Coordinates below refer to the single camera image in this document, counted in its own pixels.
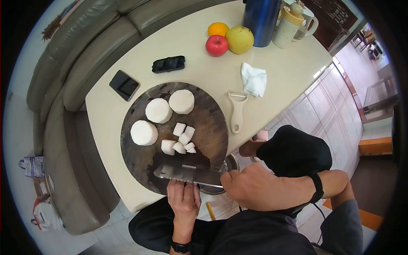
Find white jug with handle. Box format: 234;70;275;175
293;7;319;41

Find red apple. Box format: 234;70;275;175
205;35;229;57

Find person's left fingers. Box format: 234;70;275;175
167;179;201;196

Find black oblong device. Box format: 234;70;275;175
151;55;186;74

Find orange step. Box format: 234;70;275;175
358;137;393;156

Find steel cleaver knife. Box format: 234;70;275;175
154;164;224;188

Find person's body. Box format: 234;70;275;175
204;198;364;255

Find cream vegetable peeler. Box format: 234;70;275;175
225;91;248;135

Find blue metal thermos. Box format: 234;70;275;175
242;0;283;48

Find white and red plastic bag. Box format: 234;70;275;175
30;198;64;231

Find round metal bin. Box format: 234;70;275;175
197;153;240;196

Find black smartphone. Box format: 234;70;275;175
109;70;141;102

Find yellow-green pear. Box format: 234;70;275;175
226;25;255;55

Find dark wooden cabinet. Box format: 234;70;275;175
303;0;359;51

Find person's right hand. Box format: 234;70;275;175
220;163;317;212

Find cream bottle with yellow lid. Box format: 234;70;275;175
272;1;306;49

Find person's right fingers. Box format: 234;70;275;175
220;170;247;204

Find printed white shopping bag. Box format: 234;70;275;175
18;156;46;178

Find black wrist band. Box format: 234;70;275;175
307;172;325;204
170;239;192;254

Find large white radish chunk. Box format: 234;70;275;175
130;120;159;146
169;89;195;115
145;98;173;124

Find person's left hand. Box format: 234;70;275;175
167;179;202;243

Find brown cardboard box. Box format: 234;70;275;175
33;175;55;202

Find grey leather sofa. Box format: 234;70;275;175
26;0;247;236

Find crumpled white tissue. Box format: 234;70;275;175
241;62;268;98

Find orange fruit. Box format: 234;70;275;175
207;22;230;38

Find pile of small radish cubes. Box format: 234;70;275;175
161;122;197;156

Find round dark wooden cutting board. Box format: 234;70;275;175
120;82;230;196

